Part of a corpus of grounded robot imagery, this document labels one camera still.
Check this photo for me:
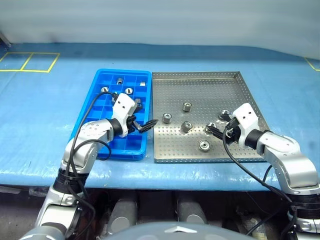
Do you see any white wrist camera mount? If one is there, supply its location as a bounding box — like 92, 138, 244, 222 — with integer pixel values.
111, 92, 138, 138
231, 102, 261, 146

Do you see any grey rounded cylinder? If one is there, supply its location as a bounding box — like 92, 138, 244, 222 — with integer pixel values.
107, 197, 139, 236
176, 197, 209, 225

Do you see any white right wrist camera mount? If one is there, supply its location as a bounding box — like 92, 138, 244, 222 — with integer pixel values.
231, 102, 261, 146

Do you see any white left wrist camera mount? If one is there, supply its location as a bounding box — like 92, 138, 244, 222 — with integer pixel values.
111, 92, 138, 138

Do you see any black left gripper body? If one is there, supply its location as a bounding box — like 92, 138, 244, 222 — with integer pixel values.
126, 113, 145, 135

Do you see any grey robot torso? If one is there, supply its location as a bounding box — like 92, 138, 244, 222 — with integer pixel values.
99, 222, 258, 240

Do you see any grey metal bracket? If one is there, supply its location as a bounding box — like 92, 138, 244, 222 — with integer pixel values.
0, 31, 12, 48

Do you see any blue compartment tray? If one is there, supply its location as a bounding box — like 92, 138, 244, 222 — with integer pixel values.
70, 68, 153, 161

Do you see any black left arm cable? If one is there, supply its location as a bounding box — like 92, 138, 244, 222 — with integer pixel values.
65, 91, 118, 240

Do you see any perforated metal tray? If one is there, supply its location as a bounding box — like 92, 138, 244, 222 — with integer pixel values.
151, 71, 271, 164

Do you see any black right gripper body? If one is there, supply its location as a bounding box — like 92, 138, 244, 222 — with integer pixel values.
223, 117, 242, 145

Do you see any yellow tape double square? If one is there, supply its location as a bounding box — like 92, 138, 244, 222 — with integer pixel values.
0, 52, 61, 74

